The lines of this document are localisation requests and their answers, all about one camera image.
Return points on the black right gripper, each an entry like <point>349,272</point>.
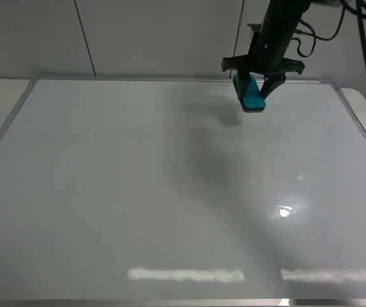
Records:
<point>265,57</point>

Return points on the teal whiteboard eraser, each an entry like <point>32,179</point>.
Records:
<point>252,101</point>

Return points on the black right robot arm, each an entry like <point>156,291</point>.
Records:
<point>282,13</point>

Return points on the white whiteboard with aluminium frame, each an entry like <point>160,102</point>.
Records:
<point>166,193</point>

